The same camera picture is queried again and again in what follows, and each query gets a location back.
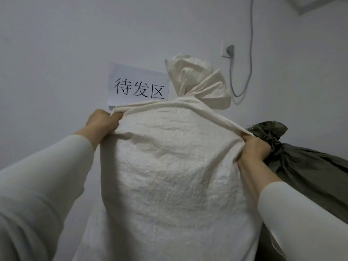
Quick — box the person's left hand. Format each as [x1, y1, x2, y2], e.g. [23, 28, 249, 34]
[85, 109, 123, 138]

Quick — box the person's right forearm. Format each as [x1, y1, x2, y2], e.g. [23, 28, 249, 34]
[238, 156, 348, 261]

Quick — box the white paper wall sign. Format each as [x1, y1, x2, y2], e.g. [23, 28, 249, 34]
[107, 62, 170, 112]

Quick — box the person's right hand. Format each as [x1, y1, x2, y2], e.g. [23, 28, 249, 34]
[238, 132, 272, 166]

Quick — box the white woven sack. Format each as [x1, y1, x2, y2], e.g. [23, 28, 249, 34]
[72, 53, 270, 261]

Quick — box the dark green woven sack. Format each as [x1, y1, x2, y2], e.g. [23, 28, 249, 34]
[245, 121, 348, 261]

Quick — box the grey power cable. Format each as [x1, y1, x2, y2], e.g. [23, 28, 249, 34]
[228, 0, 257, 98]

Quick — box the person's left forearm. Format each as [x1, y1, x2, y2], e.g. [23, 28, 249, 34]
[0, 127, 102, 261]

